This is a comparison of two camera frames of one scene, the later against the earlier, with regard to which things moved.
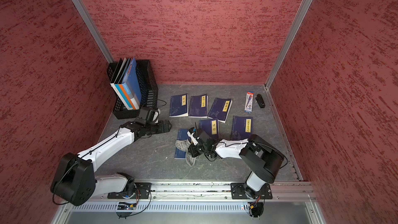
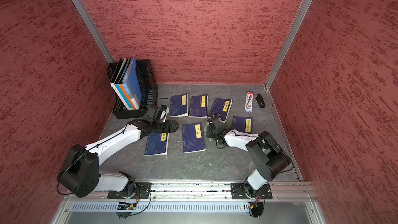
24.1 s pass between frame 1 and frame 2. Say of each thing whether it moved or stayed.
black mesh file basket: stayed
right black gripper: moved
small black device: stayed
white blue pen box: stayed
